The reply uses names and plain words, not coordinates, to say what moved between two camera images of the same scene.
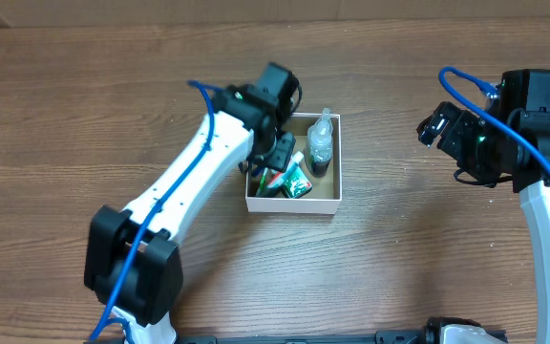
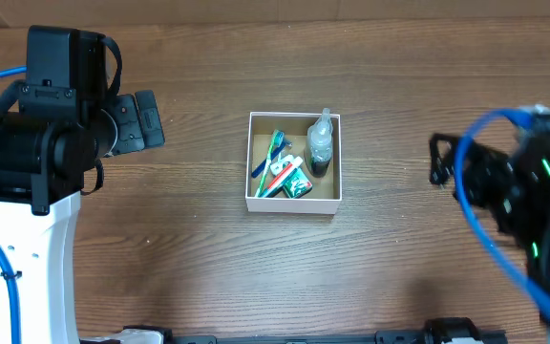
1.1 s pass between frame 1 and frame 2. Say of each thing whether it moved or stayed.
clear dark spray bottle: stayed
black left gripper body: moved
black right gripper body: moved
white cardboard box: stayed
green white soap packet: stayed
